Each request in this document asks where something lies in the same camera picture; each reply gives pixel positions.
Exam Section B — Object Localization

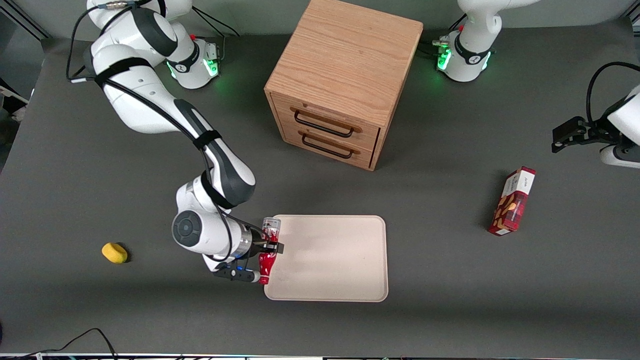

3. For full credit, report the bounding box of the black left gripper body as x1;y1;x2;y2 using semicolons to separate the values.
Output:
584;117;619;146

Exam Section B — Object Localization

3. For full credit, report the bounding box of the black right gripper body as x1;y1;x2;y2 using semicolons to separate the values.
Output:
247;232;269;261

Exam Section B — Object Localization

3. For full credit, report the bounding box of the red coke bottle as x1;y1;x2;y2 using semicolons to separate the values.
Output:
258;217;282;285

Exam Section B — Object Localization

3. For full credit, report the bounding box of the beige plastic tray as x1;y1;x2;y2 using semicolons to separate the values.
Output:
263;214;389;303

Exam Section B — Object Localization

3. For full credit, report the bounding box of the red snack box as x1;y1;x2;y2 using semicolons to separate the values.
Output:
487;166;537;237

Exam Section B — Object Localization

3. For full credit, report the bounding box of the yellow sponge block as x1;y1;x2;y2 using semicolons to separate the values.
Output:
101;242;128;264

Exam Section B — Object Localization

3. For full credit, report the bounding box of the wooden two-drawer cabinet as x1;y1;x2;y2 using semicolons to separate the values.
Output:
264;0;424;172

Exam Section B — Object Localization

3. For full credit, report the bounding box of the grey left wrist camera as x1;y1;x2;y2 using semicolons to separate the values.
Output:
599;144;640;170

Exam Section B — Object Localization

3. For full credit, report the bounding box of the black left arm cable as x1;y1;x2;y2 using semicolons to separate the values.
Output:
586;61;640;126

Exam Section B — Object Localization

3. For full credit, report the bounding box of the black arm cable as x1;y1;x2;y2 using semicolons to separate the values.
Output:
66;0;267;264
586;61;640;126

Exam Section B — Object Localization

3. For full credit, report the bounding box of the black drawer handle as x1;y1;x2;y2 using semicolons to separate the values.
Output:
293;110;355;138
301;134;355;160

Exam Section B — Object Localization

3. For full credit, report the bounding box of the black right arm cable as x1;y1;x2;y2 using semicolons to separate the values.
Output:
66;0;267;264

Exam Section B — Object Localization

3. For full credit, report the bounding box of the thin black floor cable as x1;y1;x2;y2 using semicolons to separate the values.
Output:
0;327;118;360

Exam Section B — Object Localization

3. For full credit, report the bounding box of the black right base cable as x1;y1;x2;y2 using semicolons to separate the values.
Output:
192;7;241;39

